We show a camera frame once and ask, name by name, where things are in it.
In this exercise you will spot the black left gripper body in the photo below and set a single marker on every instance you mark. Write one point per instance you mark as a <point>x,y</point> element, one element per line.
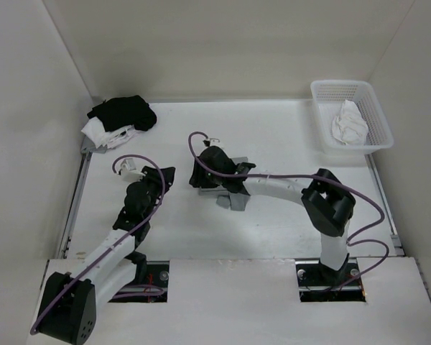
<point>154,186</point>

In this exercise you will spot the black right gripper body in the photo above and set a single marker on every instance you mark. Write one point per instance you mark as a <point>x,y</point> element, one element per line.
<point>206,179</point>

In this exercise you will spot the grey tank top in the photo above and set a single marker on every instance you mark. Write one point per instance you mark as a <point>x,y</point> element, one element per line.
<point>226,199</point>

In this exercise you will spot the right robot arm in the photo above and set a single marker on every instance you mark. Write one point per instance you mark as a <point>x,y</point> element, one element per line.
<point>328,207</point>

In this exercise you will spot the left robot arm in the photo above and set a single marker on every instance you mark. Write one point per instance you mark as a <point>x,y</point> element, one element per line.
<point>71,301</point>

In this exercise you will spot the white folded tank top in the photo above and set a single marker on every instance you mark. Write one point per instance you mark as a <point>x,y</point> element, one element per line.
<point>95,131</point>

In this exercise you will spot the black folded tank top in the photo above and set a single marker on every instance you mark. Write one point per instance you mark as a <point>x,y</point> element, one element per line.
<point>116,113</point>

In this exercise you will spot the white crumpled tank top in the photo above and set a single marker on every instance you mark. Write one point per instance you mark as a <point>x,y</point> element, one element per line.
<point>348,126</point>

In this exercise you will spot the white plastic mesh basket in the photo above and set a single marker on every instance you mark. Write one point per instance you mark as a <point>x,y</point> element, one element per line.
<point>327,97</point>

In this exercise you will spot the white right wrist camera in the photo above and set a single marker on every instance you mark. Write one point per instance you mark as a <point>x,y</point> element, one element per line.
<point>213,142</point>

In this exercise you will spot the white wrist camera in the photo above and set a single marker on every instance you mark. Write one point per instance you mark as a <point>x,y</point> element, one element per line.
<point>213,142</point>
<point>128,171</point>

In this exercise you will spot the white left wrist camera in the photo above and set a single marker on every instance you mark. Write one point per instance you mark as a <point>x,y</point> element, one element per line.
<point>128,171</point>

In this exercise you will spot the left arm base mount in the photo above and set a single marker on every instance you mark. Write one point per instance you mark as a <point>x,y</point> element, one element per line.
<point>150,284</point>

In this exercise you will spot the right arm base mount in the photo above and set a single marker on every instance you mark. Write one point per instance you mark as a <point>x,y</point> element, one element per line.
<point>318,284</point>

